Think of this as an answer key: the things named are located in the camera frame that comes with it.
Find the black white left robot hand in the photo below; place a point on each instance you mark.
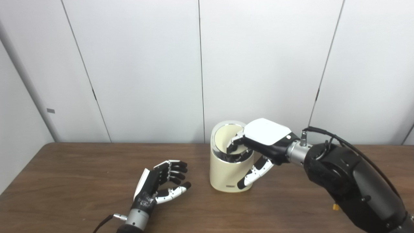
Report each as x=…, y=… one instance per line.
x=150, y=187

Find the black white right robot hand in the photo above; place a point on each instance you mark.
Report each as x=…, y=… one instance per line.
x=266, y=132

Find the cream round bin lid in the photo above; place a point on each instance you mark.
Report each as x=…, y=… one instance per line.
x=224, y=139

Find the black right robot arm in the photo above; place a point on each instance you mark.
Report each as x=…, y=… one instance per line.
x=355, y=181

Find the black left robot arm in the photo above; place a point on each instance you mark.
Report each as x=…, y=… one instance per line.
x=137, y=220

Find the black bin liner bag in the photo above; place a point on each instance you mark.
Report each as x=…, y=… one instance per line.
x=226, y=158

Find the cream-colored bin body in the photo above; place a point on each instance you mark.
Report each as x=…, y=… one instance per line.
x=223, y=176

